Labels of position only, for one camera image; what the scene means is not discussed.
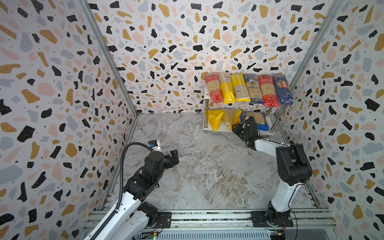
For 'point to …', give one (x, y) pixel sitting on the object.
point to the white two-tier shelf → (205, 126)
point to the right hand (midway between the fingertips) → (231, 122)
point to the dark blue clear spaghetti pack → (254, 87)
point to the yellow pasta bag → (228, 117)
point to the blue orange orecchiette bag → (261, 123)
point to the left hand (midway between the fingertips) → (170, 150)
